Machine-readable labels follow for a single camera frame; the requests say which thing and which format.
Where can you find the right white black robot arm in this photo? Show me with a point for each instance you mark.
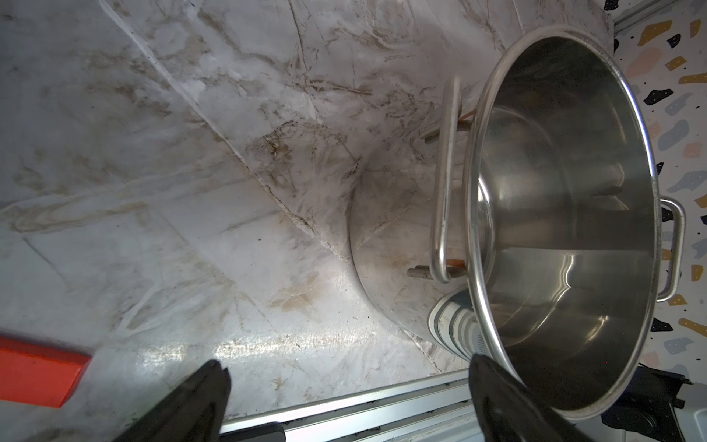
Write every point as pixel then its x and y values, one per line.
pixel 661 405

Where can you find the stainless steel pot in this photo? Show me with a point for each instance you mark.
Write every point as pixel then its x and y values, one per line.
pixel 530 229

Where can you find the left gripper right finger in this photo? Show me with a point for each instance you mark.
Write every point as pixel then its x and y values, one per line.
pixel 507 411

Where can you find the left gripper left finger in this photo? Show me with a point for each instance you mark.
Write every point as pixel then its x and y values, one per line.
pixel 194 411

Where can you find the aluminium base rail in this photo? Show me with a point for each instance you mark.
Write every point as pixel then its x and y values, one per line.
pixel 438 408

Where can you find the red block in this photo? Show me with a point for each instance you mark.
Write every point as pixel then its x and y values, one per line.
pixel 39 375

